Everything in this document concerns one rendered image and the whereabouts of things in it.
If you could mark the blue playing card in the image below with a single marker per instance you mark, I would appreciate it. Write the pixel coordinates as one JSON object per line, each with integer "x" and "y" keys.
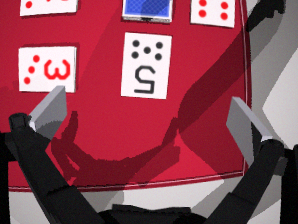
{"x": 157, "y": 9}

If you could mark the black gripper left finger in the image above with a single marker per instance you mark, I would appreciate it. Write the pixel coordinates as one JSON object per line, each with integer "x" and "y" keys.
{"x": 61, "y": 203}

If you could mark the dark red card cloth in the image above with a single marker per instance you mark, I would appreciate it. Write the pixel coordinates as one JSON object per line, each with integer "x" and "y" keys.
{"x": 109, "y": 139}
{"x": 192, "y": 180}

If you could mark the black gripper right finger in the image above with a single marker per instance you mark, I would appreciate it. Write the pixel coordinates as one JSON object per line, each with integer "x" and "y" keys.
{"x": 273, "y": 159}

